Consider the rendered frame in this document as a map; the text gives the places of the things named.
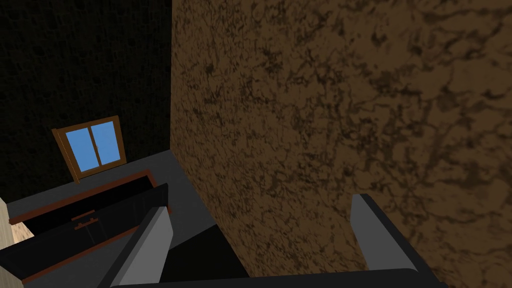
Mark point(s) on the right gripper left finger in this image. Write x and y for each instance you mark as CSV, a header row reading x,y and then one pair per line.
x,y
144,248

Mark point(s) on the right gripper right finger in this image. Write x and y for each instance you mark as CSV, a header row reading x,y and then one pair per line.
x,y
380,240

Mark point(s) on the black cabinet with brown trim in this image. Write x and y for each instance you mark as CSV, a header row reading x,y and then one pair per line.
x,y
86,224

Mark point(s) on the brown framed blue window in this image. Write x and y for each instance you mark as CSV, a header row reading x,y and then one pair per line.
x,y
92,147

